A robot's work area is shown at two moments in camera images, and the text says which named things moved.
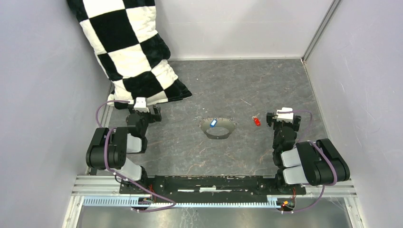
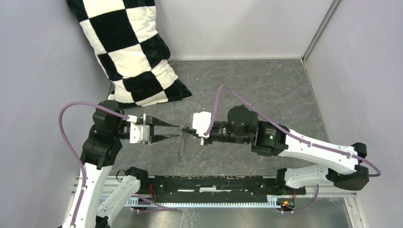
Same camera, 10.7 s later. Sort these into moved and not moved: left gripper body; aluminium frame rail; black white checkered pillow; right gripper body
Moved: left gripper body; right gripper body
Not moved: aluminium frame rail; black white checkered pillow
